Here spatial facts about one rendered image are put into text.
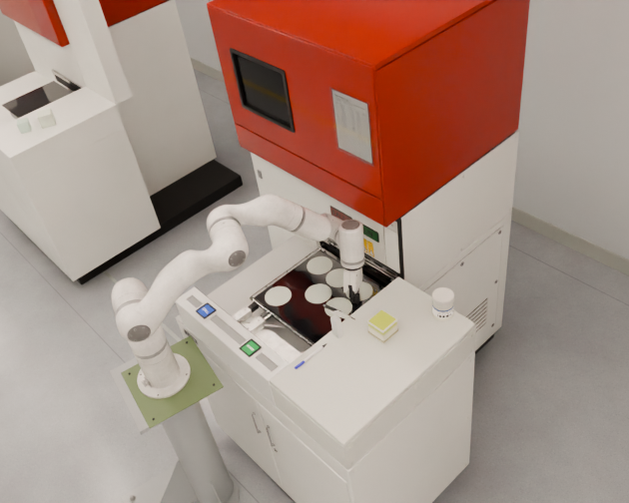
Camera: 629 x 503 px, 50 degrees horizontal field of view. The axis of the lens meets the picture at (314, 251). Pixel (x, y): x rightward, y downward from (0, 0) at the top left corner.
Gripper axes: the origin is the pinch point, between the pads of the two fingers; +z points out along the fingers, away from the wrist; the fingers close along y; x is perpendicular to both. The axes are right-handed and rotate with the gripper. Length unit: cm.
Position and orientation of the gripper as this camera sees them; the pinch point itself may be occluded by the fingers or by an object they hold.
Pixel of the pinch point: (354, 297)
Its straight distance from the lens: 248.2
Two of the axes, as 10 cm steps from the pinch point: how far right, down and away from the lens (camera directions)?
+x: 9.5, 1.0, -2.9
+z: 0.8, 8.2, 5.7
